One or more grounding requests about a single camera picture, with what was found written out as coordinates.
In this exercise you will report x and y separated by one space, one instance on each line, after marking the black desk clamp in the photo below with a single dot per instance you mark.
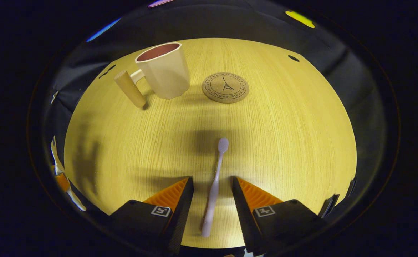
328 207
351 187

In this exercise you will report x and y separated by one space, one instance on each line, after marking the round cork coaster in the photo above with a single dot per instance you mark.
225 93

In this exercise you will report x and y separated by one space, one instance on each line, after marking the pale pink toothbrush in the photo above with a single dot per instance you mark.
214 189

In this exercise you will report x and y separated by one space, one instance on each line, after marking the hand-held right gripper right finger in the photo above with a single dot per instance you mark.
244 217

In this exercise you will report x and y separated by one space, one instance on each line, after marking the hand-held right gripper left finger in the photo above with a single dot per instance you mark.
180 217

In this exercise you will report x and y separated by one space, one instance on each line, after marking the white toothpaste tube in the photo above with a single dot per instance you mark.
56 157

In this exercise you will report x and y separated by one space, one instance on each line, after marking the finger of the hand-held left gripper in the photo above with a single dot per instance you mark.
62 182

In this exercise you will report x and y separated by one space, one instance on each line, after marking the silver clip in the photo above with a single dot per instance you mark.
54 97

